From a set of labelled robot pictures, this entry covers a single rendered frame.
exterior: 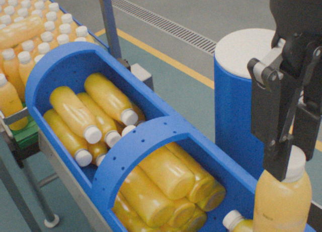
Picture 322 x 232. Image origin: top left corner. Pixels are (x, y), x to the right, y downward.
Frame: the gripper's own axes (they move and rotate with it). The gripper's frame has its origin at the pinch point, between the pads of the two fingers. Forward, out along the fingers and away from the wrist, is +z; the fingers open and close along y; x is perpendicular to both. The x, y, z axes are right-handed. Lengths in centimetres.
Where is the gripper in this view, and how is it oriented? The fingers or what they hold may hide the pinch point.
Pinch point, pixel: (291, 143)
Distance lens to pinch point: 47.5
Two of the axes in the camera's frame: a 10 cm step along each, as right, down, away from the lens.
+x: -5.7, -5.2, 6.4
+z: 0.9, 7.3, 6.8
